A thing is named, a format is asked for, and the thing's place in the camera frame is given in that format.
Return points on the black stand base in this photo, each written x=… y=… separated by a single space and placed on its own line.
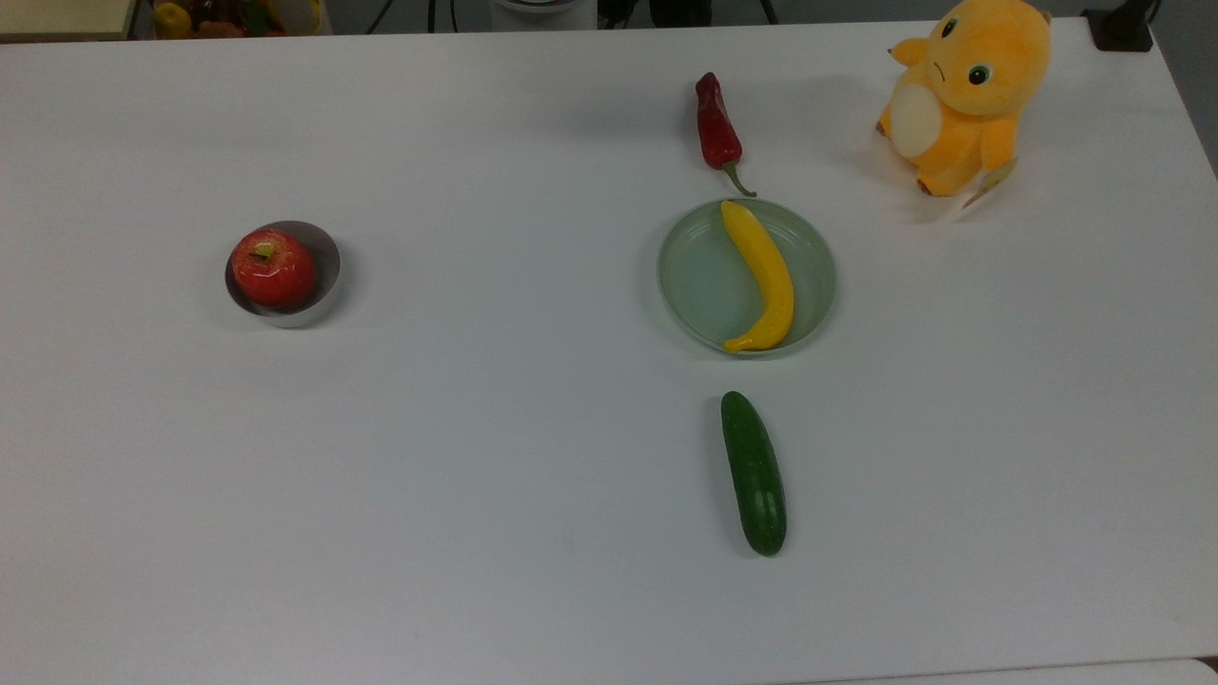
x=1123 y=29

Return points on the paper tag on plush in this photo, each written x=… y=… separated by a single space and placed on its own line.
x=994 y=178

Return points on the red toy apple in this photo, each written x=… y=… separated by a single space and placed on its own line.
x=274 y=268

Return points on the beige wooden shelf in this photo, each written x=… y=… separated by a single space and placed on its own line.
x=62 y=17

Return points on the pale green plastic plate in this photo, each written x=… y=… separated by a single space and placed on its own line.
x=699 y=285

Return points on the red toy chili pepper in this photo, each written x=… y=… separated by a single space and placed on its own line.
x=716 y=128

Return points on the box of toy fruit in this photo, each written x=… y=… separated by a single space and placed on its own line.
x=228 y=17

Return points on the small grey bowl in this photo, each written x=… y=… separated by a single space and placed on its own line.
x=328 y=271

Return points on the green toy cucumber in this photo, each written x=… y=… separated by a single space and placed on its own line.
x=754 y=476

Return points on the yellow toy banana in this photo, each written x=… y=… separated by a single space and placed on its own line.
x=773 y=276

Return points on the orange plush toy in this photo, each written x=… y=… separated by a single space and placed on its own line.
x=971 y=114

